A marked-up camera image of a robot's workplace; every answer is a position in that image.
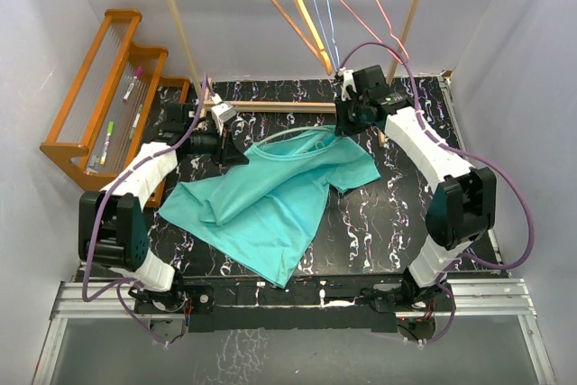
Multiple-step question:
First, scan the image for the purple cable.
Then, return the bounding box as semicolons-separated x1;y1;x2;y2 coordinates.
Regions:
335;41;536;345
80;72;213;345

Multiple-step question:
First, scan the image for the purple cap marker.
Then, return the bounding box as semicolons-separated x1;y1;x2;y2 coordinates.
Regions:
122;67;142;103

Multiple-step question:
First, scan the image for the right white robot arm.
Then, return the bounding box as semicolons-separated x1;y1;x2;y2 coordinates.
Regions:
334;66;497;310

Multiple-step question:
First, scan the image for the teal t shirt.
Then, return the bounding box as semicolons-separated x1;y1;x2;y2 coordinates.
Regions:
159;134;380;287

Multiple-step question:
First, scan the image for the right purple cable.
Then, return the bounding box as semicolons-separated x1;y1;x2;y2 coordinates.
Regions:
335;41;536;345

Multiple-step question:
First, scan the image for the green cap marker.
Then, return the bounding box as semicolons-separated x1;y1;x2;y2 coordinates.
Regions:
99;121;114;166

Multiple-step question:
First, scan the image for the aluminium rail frame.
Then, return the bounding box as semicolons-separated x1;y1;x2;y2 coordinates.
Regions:
33;272;557;384

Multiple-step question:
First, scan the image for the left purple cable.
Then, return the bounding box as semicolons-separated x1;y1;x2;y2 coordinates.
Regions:
80;72;213;345

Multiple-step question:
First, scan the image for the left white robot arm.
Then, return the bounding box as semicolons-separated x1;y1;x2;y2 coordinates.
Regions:
78;98;248;312

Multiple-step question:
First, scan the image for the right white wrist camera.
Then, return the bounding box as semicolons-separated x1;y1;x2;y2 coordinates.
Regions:
336;68;358;102

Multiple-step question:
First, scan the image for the grey small block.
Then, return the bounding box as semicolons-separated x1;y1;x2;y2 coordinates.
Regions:
87;155;102;173

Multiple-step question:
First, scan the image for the green plastic hanger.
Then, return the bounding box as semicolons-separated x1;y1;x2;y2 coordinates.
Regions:
254;125;335;148

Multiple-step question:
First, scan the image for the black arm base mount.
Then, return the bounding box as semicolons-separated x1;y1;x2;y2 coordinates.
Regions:
129;274;455;333

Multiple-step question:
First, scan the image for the blue wire hanger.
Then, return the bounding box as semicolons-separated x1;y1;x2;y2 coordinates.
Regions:
305;0;340;71

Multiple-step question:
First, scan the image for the wooden clothes rack frame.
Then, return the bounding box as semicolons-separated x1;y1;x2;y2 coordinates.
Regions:
150;0;439;148

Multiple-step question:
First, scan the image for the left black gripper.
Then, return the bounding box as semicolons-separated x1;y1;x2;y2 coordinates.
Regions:
186;122;250;169

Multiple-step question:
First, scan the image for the dark green marker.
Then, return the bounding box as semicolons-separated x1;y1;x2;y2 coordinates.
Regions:
129;104;142;140

